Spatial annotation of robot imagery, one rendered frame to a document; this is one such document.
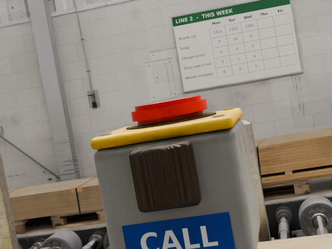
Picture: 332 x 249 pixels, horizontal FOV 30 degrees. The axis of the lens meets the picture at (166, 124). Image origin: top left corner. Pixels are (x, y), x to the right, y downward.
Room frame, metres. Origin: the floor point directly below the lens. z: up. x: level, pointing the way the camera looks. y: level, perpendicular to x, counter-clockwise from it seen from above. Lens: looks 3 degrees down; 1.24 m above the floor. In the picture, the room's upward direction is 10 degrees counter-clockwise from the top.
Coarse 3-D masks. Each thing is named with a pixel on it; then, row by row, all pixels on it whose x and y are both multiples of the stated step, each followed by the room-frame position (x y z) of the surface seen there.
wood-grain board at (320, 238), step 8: (280, 240) 1.24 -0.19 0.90; (288, 240) 1.23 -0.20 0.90; (296, 240) 1.22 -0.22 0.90; (304, 240) 1.21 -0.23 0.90; (312, 240) 1.20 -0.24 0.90; (320, 240) 1.19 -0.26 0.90; (328, 240) 1.18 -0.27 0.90; (264, 248) 1.20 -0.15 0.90; (272, 248) 1.19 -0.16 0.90; (280, 248) 1.18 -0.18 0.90; (288, 248) 1.17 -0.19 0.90; (296, 248) 1.16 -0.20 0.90; (304, 248) 1.15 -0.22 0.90; (312, 248) 1.14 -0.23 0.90; (320, 248) 1.14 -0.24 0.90; (328, 248) 1.13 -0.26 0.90
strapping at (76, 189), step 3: (78, 186) 6.54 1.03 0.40; (72, 189) 6.47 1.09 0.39; (75, 189) 6.47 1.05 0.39; (78, 189) 6.46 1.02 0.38; (81, 189) 6.45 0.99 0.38; (9, 192) 7.09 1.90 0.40; (72, 192) 6.48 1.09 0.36; (75, 192) 6.47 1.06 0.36; (78, 198) 6.46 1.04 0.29; (78, 201) 6.46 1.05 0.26; (78, 204) 6.46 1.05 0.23
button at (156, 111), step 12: (192, 96) 0.32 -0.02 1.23; (144, 108) 0.31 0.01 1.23; (156, 108) 0.31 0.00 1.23; (168, 108) 0.30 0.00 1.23; (180, 108) 0.31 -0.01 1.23; (192, 108) 0.31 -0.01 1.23; (204, 108) 0.32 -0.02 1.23; (132, 120) 0.32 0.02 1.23; (144, 120) 0.31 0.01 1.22; (156, 120) 0.31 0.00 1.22; (168, 120) 0.31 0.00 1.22
